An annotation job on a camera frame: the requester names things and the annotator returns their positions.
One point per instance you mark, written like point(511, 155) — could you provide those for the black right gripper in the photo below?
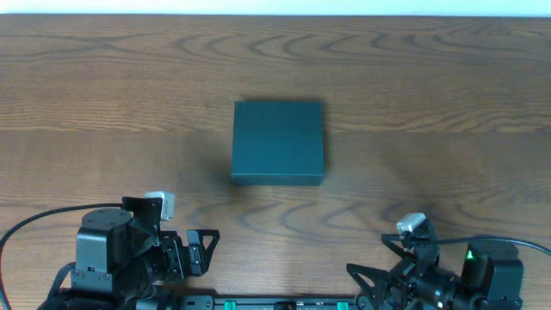
point(396, 281)

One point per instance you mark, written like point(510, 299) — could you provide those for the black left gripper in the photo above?
point(182, 256)

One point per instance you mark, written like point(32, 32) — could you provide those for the dark green lidded box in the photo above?
point(278, 143)

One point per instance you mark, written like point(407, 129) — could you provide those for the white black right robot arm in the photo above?
point(491, 276)

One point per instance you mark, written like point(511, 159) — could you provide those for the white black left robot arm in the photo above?
point(122, 253)

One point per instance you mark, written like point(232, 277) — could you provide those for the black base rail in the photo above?
point(208, 302)

